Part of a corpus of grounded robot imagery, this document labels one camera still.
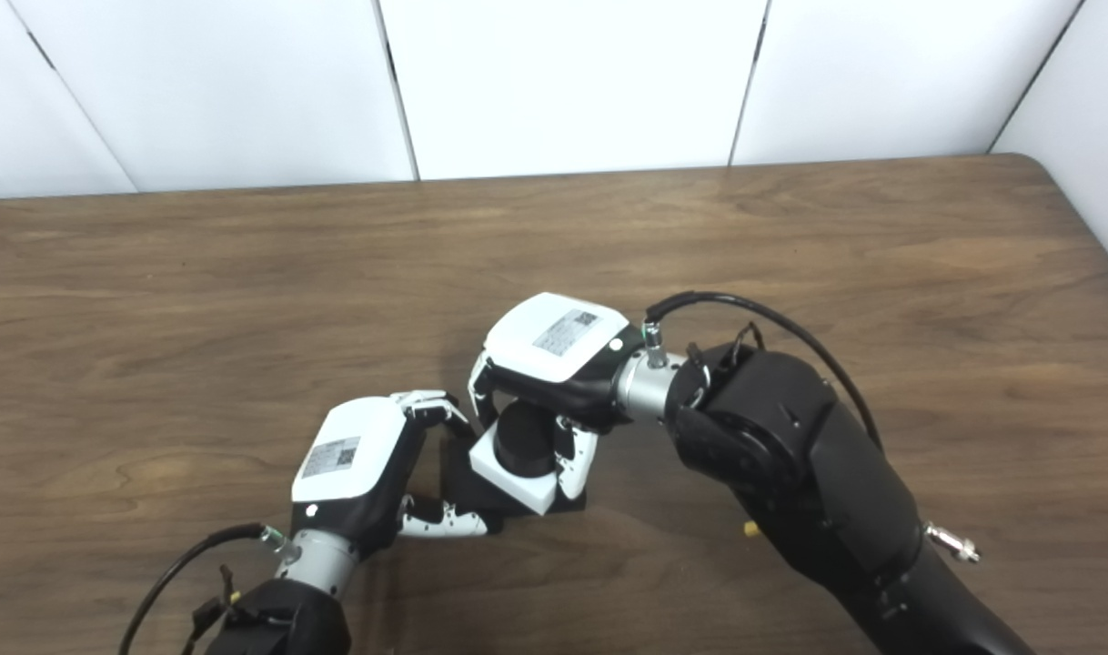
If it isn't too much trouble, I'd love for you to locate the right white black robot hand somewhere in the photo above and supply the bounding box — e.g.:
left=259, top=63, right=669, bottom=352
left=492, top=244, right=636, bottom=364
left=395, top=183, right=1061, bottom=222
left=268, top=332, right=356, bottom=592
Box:
left=468, top=292, right=646, bottom=501

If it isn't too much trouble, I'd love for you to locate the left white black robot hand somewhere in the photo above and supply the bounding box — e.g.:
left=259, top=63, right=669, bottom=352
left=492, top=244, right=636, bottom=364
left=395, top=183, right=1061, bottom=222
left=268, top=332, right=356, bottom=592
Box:
left=290, top=389, right=505, bottom=556

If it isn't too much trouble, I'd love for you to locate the black peg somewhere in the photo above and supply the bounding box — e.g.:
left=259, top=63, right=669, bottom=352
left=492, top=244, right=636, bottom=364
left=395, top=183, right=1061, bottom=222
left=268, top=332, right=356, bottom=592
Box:
left=438, top=400, right=587, bottom=519

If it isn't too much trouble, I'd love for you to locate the white square piece with hole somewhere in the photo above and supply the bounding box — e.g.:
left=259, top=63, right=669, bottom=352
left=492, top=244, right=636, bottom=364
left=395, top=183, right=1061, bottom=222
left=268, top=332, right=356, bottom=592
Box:
left=468, top=420, right=569, bottom=517

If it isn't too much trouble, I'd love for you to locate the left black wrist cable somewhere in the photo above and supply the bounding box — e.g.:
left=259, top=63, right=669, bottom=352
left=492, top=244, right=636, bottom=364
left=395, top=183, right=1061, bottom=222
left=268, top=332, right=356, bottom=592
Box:
left=117, top=522, right=296, bottom=655

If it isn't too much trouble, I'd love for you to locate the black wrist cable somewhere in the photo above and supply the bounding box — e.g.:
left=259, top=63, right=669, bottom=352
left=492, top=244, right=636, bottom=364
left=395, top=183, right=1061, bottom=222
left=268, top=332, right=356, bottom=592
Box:
left=117, top=522, right=296, bottom=655
left=642, top=291, right=981, bottom=563

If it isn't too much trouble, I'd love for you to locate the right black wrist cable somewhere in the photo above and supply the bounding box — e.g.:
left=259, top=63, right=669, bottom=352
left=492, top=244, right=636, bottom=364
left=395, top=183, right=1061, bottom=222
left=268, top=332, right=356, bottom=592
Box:
left=642, top=291, right=981, bottom=563

